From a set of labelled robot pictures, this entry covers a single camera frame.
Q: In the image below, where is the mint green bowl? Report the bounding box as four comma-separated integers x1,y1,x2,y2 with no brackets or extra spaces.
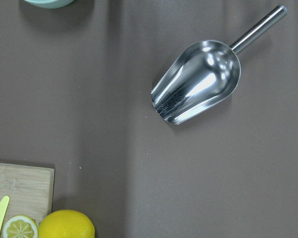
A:
25,0,74,9

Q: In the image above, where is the bamboo cutting board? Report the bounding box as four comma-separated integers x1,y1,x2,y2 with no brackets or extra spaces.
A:
0,163,55,224

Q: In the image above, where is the steel scoop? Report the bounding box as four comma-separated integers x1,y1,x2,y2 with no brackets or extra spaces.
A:
151,5,287,125

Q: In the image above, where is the whole yellow lemon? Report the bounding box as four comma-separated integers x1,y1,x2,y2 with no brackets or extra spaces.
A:
38,210,96,238

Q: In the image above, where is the lemon half slice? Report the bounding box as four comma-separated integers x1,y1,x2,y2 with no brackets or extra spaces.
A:
2,215,39,238

